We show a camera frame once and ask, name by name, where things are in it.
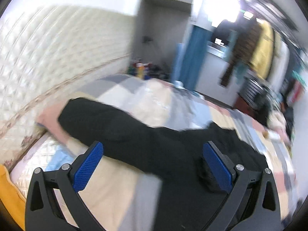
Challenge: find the brown plaid scarf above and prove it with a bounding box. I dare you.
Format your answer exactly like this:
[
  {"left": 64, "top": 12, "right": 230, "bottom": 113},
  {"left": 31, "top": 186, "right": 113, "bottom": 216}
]
[{"left": 219, "top": 24, "right": 253, "bottom": 87}]

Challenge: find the grey suitcase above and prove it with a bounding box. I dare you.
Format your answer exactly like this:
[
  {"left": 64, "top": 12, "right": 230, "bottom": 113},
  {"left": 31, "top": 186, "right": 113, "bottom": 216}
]
[{"left": 241, "top": 77, "right": 267, "bottom": 109}]

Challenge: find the cream quilted headboard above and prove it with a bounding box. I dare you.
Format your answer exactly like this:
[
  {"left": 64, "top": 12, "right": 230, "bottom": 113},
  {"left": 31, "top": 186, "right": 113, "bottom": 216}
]
[{"left": 0, "top": 5, "right": 135, "bottom": 145}]

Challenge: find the black garment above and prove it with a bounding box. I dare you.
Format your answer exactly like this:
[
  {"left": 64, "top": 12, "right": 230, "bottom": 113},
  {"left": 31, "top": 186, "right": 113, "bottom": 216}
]
[{"left": 58, "top": 97, "right": 270, "bottom": 231}]

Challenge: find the yellow cloth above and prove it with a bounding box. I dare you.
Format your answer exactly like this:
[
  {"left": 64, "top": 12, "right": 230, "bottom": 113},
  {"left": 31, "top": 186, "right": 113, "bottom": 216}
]
[{"left": 0, "top": 164, "right": 26, "bottom": 230}]

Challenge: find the cluster of bedside bottles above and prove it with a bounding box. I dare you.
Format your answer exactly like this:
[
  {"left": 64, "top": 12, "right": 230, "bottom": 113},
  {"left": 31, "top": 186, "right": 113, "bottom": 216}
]
[{"left": 127, "top": 59, "right": 171, "bottom": 80}]

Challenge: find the black hanging jacket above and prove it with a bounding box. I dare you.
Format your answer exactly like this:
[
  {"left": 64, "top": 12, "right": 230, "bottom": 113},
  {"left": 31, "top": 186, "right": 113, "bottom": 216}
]
[{"left": 214, "top": 19, "right": 241, "bottom": 63}]

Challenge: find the patchwork quilt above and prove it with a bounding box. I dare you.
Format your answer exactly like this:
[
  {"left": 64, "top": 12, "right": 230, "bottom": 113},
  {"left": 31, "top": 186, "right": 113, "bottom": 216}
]
[{"left": 43, "top": 74, "right": 301, "bottom": 231}]

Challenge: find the white quilted mattress pad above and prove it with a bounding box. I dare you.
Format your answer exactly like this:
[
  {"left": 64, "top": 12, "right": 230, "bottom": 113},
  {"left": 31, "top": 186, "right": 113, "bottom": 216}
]
[{"left": 10, "top": 133, "right": 81, "bottom": 222}]

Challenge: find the blue curtain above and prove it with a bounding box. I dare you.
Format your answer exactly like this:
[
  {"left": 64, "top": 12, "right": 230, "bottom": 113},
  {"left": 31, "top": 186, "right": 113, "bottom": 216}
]
[{"left": 172, "top": 25, "right": 212, "bottom": 92}]

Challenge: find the dark red cabinet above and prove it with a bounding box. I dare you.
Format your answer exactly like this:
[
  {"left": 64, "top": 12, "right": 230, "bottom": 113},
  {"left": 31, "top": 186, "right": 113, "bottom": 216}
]
[{"left": 234, "top": 96, "right": 256, "bottom": 111}]

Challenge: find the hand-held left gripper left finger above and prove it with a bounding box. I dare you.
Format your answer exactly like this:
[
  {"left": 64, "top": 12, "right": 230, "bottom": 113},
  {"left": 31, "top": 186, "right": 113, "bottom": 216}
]
[{"left": 25, "top": 141, "right": 104, "bottom": 231}]

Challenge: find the pile of clothes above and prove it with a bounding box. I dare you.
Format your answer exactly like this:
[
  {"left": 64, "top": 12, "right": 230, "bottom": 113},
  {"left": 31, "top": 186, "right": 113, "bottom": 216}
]
[{"left": 255, "top": 87, "right": 296, "bottom": 137}]

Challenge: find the yellow fleece jacket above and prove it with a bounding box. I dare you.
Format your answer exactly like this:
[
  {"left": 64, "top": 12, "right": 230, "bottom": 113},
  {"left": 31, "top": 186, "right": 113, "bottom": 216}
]
[{"left": 250, "top": 20, "right": 276, "bottom": 80}]

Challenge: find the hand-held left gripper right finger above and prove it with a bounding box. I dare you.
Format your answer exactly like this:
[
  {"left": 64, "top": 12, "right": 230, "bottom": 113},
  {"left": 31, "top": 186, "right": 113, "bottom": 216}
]
[{"left": 202, "top": 141, "right": 282, "bottom": 231}]

